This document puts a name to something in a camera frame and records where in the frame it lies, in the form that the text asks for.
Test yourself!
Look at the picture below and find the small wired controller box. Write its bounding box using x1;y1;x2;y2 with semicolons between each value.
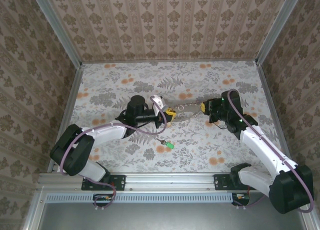
92;193;116;207
231;192;251;206

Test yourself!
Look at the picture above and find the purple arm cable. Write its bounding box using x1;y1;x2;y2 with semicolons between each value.
226;89;315;213
58;96;168;212

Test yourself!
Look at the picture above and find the aluminium frame post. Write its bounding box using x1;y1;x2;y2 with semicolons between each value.
29;0;83;68
254;0;308;65

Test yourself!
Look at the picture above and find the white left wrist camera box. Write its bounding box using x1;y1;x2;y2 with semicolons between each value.
150;95;168;117

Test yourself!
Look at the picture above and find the grey sheet metal tray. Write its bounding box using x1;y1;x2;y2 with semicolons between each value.
22;202;316;230

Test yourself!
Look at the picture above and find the aluminium front mounting rail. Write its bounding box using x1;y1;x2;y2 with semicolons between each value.
37;172;276;192

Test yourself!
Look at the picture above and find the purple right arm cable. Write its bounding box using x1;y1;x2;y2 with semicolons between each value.
226;89;315;213

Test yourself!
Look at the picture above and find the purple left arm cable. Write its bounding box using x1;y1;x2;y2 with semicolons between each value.
58;96;168;212

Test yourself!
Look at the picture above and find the slotted grey cable duct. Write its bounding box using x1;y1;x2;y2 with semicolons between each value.
46;192;235;204

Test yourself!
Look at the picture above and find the thin black right gripper cable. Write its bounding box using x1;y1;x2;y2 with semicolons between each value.
214;121;229;131

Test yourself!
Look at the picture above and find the transparent plastic bag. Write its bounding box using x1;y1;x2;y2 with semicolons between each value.
172;103;204;122

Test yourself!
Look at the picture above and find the aluminium table edge rail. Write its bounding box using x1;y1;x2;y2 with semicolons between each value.
47;64;85;175
81;58;259;65
257;61;293;163

